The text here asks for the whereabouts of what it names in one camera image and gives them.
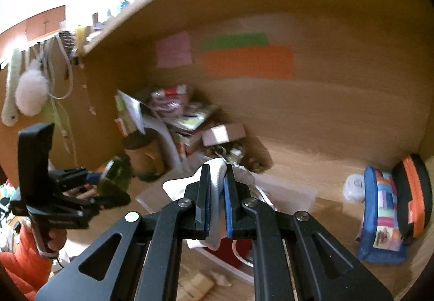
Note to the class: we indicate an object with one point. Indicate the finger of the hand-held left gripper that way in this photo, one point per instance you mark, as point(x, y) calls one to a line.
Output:
point(74, 176)
point(101, 202)

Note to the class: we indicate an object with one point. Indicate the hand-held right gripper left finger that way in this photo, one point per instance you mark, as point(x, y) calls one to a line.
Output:
point(206, 209)

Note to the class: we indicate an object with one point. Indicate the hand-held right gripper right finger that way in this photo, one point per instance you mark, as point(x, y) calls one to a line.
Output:
point(228, 209)

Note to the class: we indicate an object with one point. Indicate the dark green bottle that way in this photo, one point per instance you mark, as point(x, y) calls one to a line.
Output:
point(115, 177)

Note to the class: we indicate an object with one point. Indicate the white plush toy red hat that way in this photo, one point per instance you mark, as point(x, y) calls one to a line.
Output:
point(217, 173)

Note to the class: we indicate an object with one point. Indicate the clear plastic bin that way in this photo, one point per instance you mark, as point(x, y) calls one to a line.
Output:
point(291, 195)

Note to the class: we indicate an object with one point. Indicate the person's left forearm orange sleeve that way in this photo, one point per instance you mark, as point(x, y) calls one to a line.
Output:
point(23, 260)

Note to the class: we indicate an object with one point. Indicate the person's left hand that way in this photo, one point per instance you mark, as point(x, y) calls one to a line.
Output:
point(56, 240)

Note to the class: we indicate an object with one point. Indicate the brown mug with lid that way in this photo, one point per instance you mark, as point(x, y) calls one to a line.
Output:
point(149, 158)

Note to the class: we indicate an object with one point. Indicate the crumpled white tissue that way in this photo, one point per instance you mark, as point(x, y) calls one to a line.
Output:
point(220, 279)

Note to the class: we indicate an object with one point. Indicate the small white box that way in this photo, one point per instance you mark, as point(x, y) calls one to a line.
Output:
point(222, 134)

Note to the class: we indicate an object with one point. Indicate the white knitted strip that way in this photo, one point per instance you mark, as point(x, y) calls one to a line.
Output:
point(10, 94)

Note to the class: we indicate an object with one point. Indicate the white fluffy pompom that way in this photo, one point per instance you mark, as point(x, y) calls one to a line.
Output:
point(32, 89)

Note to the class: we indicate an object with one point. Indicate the wooden block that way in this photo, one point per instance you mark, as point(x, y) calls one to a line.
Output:
point(196, 285)

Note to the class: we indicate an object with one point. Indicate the white printed papers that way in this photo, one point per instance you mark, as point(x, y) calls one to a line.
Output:
point(152, 124)

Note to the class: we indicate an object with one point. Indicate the wooden desk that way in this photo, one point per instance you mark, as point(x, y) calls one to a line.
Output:
point(325, 219)

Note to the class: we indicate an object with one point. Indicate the snack packets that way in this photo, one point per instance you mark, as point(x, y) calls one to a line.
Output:
point(169, 97)

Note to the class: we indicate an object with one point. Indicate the white tape roll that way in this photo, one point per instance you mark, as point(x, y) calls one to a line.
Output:
point(354, 187)

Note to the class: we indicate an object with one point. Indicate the orange sticky note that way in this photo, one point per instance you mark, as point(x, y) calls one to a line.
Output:
point(251, 63)

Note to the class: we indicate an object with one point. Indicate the blue patchwork pouch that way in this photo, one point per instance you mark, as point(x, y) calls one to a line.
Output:
point(379, 216)

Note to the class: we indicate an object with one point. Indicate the pink sticky note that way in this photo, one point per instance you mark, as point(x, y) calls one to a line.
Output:
point(174, 49)

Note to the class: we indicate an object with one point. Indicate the green sticky note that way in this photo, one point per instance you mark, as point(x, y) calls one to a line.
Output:
point(237, 40)

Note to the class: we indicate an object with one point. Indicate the black and orange case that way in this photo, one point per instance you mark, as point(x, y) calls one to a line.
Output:
point(415, 192)

